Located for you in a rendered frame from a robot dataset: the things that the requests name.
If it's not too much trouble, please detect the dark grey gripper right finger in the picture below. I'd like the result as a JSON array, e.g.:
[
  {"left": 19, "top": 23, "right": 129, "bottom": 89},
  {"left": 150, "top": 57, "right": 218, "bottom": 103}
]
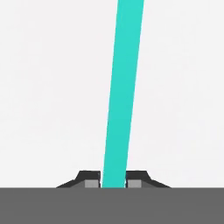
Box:
[{"left": 125, "top": 170, "right": 173, "bottom": 189}]

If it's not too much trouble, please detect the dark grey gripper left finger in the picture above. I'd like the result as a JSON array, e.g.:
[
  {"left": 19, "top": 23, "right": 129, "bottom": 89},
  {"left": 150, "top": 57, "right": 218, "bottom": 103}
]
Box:
[{"left": 55, "top": 170, "right": 102, "bottom": 189}]

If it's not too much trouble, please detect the turquoise spatula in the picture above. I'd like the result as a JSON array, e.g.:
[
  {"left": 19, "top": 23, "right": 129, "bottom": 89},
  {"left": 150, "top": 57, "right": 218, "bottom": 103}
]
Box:
[{"left": 101, "top": 0, "right": 145, "bottom": 189}]

